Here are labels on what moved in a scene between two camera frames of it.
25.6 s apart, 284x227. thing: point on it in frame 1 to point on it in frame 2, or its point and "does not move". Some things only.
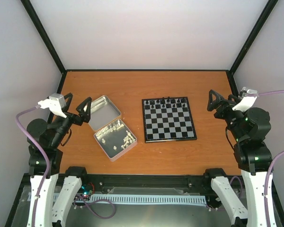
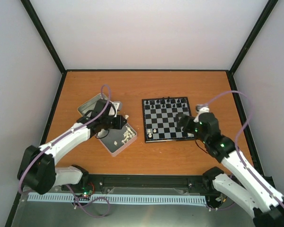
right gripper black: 219,100 to 184,117
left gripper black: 85,116 to 119,124
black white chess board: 167,119 does not move
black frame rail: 148,184 does not move
